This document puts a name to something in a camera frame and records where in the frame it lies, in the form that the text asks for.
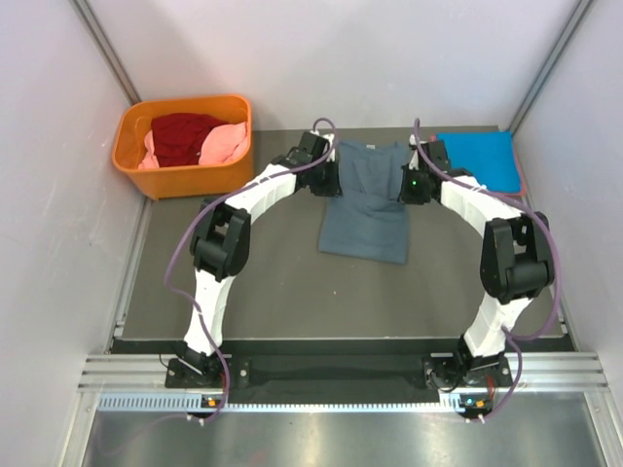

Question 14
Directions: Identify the aluminium frame rail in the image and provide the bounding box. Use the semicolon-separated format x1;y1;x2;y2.
78;354;224;393

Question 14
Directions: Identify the pink t shirt in bin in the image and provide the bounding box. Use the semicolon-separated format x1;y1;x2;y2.
138;123;249;170

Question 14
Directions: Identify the folded pink t shirt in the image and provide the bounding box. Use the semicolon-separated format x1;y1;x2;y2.
502;144;527;197

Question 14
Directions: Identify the orange plastic bin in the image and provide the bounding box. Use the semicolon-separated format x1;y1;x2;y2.
112;94;254;200

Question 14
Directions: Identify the dark red t shirt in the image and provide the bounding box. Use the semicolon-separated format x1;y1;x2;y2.
150;113;226;167

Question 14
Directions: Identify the left aluminium corner post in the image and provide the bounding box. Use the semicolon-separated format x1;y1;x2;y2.
69;0;141;105

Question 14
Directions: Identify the white slotted cable duct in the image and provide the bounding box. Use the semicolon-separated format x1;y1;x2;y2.
96;392;493;413

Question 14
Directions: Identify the aluminium corner post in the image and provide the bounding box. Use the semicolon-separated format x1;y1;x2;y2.
507;0;596;135
69;0;141;105

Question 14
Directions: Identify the grey-blue t shirt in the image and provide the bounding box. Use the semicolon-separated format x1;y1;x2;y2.
318;141;412;265

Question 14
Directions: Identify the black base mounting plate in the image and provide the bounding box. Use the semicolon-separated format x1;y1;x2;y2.
110;337;546;406

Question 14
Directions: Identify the folded bright blue t shirt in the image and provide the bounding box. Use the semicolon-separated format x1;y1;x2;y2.
436;131;513;193

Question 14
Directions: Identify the right aluminium corner post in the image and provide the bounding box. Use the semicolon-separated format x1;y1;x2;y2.
507;0;596;135

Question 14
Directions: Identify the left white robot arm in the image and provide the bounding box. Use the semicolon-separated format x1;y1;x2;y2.
165;130;340;388

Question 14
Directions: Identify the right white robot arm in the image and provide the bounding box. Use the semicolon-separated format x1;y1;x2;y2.
399;137;555;392

